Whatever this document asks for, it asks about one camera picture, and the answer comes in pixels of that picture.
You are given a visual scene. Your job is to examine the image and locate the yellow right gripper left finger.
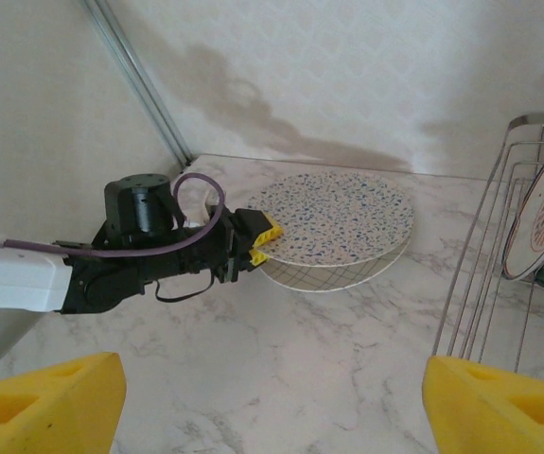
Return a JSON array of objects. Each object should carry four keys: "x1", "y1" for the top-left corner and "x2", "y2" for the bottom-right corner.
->
[{"x1": 0, "y1": 350, "x2": 127, "y2": 454}]

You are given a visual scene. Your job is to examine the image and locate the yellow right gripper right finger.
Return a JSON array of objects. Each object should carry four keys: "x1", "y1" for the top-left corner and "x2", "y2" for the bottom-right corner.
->
[{"x1": 422, "y1": 355, "x2": 544, "y2": 454}]

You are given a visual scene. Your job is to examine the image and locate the white plate with grid lines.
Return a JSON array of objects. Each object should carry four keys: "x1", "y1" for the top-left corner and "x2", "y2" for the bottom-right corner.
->
[{"x1": 256, "y1": 238, "x2": 412, "y2": 294}]

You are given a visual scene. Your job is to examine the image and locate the blue speckled white plate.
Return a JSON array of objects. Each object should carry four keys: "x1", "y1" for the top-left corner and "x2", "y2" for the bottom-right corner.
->
[{"x1": 246, "y1": 170, "x2": 417, "y2": 269}]

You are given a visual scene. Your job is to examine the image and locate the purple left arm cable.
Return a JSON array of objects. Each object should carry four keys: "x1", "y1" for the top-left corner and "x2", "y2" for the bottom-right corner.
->
[{"x1": 0, "y1": 172, "x2": 229, "y2": 260}]

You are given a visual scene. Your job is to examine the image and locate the thin black cable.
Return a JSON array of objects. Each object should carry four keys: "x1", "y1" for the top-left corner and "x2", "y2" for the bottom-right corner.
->
[{"x1": 152, "y1": 275, "x2": 217, "y2": 305}]

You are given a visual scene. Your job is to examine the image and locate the aluminium frame post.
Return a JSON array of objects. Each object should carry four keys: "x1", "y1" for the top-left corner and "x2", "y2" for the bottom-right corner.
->
[{"x1": 80, "y1": 0, "x2": 197, "y2": 167}]

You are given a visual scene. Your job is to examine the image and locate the metal wire dish rack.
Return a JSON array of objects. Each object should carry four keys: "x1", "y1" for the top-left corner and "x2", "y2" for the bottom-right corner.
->
[{"x1": 430, "y1": 111, "x2": 544, "y2": 384}]

